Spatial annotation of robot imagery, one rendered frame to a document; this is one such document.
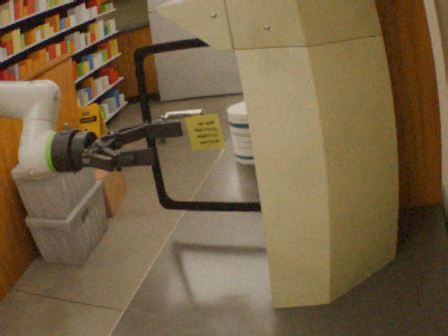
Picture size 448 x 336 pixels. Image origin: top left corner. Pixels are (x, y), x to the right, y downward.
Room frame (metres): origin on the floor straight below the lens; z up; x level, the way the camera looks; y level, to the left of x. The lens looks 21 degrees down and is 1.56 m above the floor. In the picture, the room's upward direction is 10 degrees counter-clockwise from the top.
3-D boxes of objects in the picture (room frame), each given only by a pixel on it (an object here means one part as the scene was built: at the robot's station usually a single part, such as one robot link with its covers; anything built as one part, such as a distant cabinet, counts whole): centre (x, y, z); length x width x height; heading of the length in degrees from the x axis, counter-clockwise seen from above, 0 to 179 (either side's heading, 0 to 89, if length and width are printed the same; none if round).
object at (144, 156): (0.98, 0.14, 1.22); 0.07 x 0.01 x 0.03; 71
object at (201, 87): (1.21, 0.02, 1.19); 0.30 x 0.01 x 0.40; 66
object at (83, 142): (1.09, 0.25, 1.23); 0.09 x 0.08 x 0.07; 71
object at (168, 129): (1.11, 0.10, 1.22); 0.07 x 0.01 x 0.03; 71
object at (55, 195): (3.07, 1.02, 0.49); 0.60 x 0.42 x 0.33; 163
